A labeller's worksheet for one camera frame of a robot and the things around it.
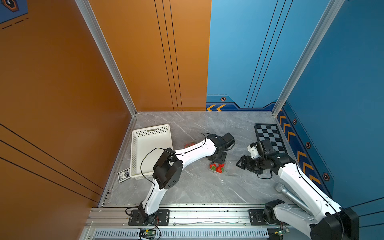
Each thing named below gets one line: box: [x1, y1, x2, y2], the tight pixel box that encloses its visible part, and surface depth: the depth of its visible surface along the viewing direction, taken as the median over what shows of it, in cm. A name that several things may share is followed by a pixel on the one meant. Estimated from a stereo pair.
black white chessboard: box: [254, 123, 287, 154], surface depth 104 cm
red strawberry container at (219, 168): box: [216, 163, 225, 174], surface depth 89 cm
